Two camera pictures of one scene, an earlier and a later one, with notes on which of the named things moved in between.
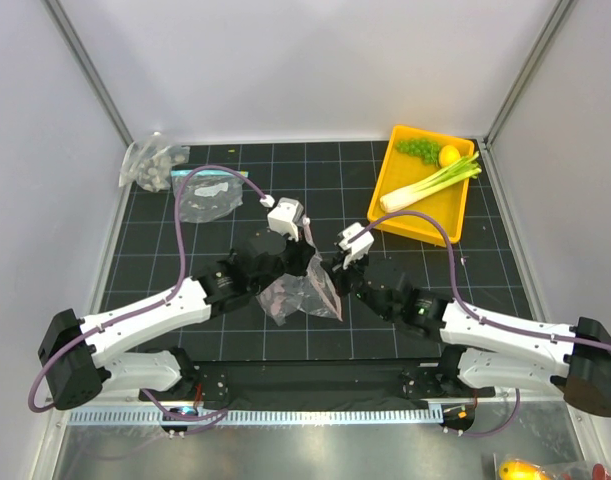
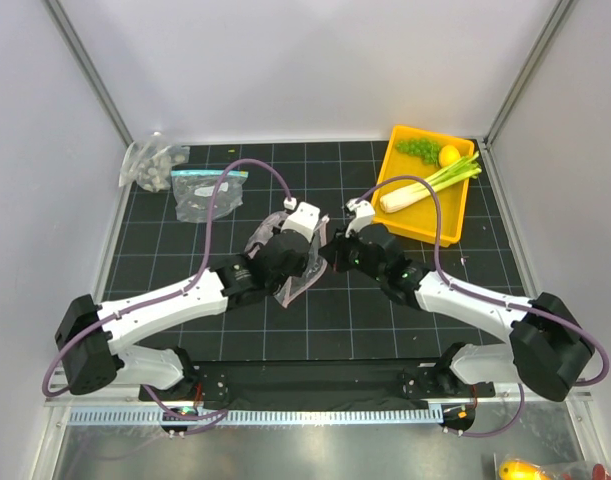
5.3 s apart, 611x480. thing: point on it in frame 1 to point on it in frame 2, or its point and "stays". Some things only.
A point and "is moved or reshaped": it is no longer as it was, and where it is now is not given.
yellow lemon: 448,155 stays
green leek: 462,168 stays
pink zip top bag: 311,291 is moved or reshaped
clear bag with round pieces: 149,162 stays
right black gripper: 340,274 to 335,251
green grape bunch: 428,149 stays
